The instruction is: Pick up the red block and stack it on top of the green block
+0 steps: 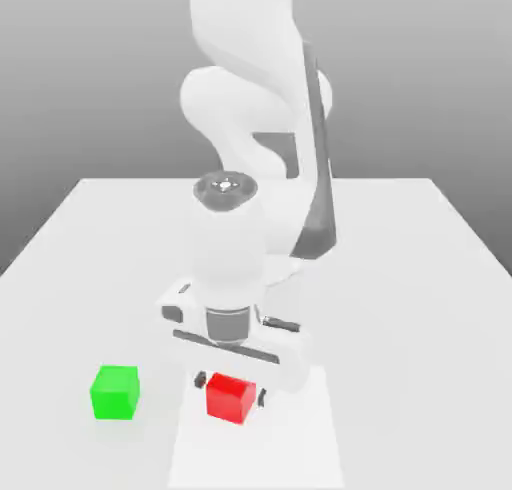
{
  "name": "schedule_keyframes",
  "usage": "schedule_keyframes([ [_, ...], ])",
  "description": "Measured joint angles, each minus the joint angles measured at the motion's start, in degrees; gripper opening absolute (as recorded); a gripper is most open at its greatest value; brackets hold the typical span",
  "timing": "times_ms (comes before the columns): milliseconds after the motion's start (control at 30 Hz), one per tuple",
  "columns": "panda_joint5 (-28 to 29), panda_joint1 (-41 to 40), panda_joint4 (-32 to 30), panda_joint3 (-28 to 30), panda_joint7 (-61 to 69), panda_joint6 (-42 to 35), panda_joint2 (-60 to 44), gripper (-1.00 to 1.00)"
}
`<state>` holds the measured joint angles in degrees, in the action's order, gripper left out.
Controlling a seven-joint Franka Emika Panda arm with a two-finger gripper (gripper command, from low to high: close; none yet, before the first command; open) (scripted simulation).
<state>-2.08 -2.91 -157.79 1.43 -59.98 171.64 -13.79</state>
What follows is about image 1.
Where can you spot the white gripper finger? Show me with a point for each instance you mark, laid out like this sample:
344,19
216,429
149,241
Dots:
261,398
199,379

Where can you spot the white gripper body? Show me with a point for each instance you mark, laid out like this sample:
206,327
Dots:
288,358

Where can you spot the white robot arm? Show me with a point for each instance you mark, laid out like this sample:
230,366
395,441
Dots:
244,98

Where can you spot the small red cube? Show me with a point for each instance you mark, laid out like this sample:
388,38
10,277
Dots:
228,398

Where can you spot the small green cube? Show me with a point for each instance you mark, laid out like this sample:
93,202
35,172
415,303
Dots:
114,394

